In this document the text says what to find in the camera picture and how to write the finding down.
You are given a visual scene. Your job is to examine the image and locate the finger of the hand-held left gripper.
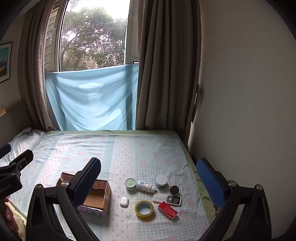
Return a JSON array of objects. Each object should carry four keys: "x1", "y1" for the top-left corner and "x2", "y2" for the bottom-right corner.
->
[
  {"x1": 0, "y1": 143, "x2": 12, "y2": 159},
  {"x1": 0, "y1": 149, "x2": 34, "y2": 175}
]

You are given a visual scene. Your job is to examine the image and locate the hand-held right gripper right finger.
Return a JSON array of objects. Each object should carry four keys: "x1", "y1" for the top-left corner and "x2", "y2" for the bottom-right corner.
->
[{"x1": 196, "y1": 158, "x2": 272, "y2": 241}]

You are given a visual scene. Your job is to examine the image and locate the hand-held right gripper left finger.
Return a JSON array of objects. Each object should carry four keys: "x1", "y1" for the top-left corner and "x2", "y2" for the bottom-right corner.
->
[{"x1": 26, "y1": 158, "x2": 101, "y2": 241}]

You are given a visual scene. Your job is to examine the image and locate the cardboard box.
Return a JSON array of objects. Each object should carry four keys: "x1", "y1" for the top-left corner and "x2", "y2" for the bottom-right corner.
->
[{"x1": 56, "y1": 172, "x2": 112, "y2": 215}]

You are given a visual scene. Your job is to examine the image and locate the pale green cream jar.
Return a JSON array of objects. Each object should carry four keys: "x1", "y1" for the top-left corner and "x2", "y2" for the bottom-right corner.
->
[{"x1": 125, "y1": 177, "x2": 137, "y2": 191}]

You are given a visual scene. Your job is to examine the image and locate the white-lidded green jar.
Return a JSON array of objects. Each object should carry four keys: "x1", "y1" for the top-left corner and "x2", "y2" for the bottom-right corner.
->
[{"x1": 155, "y1": 175, "x2": 168, "y2": 189}]

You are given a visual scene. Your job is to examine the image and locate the small red box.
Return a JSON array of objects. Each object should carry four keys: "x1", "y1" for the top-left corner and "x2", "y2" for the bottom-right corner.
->
[{"x1": 158, "y1": 201, "x2": 178, "y2": 220}]

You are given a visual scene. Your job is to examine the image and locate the white printed bottle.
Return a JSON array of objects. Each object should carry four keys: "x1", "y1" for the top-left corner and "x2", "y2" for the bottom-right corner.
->
[{"x1": 136, "y1": 180, "x2": 158, "y2": 193}]

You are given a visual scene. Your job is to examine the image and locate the yellow tape roll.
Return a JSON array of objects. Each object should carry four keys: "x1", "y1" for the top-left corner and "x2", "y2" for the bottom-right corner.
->
[{"x1": 135, "y1": 200, "x2": 154, "y2": 218}]

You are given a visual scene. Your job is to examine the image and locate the person's left hand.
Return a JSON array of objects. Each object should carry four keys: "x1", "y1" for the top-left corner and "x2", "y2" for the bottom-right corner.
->
[{"x1": 3, "y1": 197, "x2": 19, "y2": 235}]

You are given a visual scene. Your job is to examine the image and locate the green mattress cover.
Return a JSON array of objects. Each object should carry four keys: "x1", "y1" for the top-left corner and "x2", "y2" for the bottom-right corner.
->
[{"x1": 44, "y1": 130, "x2": 219, "y2": 224}]

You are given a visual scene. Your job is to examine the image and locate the floral pillow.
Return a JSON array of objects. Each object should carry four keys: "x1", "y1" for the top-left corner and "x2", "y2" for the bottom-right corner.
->
[{"x1": 0, "y1": 127, "x2": 45, "y2": 161}]

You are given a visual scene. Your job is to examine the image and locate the grey digital handheld device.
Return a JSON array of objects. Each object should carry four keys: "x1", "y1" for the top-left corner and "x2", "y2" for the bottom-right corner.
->
[{"x1": 165, "y1": 195, "x2": 182, "y2": 207}]

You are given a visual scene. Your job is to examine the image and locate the small white rectangular case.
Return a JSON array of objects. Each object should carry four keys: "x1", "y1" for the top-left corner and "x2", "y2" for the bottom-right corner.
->
[{"x1": 153, "y1": 193, "x2": 167, "y2": 204}]

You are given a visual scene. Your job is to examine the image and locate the checked floral bed sheet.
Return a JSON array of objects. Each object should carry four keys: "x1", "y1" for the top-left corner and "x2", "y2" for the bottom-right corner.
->
[{"x1": 5, "y1": 131, "x2": 215, "y2": 241}]

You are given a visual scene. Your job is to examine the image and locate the light blue hanging cloth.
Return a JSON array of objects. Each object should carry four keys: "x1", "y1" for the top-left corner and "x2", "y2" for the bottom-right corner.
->
[{"x1": 45, "y1": 64, "x2": 139, "y2": 131}]

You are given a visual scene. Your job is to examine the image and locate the brown curtain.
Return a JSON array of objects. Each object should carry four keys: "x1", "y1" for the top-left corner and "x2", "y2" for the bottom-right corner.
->
[
  {"x1": 135, "y1": 0, "x2": 201, "y2": 139},
  {"x1": 18, "y1": 0, "x2": 70, "y2": 131}
]

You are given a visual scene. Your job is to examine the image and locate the window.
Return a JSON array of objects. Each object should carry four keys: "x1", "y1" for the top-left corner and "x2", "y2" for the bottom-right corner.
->
[{"x1": 44, "y1": 0, "x2": 141, "y2": 73}]

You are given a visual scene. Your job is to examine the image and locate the framed wall picture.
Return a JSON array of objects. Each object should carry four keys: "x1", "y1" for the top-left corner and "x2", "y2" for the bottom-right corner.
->
[{"x1": 0, "y1": 42, "x2": 13, "y2": 83}]

